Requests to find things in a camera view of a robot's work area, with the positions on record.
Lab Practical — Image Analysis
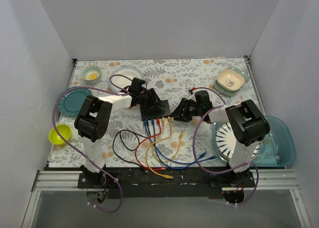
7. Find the black network switch box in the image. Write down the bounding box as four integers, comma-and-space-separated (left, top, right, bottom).
140, 100, 171, 120

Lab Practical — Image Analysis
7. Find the yellow ethernet cable end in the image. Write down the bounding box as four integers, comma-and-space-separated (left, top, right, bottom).
152, 130, 184, 162

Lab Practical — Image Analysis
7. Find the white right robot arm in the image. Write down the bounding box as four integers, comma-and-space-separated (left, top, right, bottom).
170, 91, 270, 187

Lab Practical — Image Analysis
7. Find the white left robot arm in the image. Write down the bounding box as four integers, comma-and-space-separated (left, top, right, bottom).
74, 77, 165, 188

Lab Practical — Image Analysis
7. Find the floral patterned tablecloth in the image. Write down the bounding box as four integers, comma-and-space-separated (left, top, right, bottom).
48, 57, 265, 168

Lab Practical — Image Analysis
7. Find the white shallow bowl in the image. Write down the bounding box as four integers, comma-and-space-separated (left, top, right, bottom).
109, 67, 145, 92

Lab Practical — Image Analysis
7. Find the blue striped round plate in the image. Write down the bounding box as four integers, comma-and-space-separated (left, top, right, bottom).
215, 123, 261, 162

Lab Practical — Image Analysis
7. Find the cream square bowl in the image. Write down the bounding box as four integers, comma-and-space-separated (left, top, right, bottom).
217, 69, 245, 92

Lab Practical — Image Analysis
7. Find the small patterned bowl yellow centre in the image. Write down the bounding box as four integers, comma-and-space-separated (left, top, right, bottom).
81, 65, 102, 84

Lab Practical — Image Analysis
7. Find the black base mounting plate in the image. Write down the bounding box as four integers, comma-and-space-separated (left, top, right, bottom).
77, 167, 257, 200

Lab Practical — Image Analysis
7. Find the teal scalloped plate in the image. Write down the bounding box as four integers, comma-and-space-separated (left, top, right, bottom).
57, 86, 92, 117

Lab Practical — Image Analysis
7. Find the lime green bowl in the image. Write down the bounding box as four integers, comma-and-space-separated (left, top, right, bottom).
48, 124, 72, 146

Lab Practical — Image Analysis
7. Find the transparent blue plastic tray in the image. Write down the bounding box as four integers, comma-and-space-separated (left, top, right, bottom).
212, 116, 296, 168

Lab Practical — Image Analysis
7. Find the yellow ethernet cable inner port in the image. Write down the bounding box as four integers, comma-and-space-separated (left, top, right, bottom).
147, 117, 174, 181

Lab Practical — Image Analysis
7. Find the yellow ethernet cable port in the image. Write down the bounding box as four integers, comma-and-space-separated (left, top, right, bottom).
147, 116, 174, 181
147, 117, 174, 181

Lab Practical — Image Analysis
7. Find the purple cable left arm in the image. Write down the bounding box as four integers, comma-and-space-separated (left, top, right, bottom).
51, 74, 124, 214

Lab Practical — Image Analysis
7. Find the blue ethernet cable near red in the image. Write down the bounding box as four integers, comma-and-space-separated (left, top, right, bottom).
150, 118, 208, 164

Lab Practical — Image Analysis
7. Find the blue ethernet cable end port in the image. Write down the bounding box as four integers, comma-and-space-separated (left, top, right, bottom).
143, 119, 217, 169

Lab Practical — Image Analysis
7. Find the yellow ethernet cable outer port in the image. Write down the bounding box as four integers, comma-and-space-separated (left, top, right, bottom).
147, 116, 174, 181

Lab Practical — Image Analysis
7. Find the aluminium frame rail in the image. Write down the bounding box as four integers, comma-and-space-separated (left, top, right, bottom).
22, 168, 312, 228

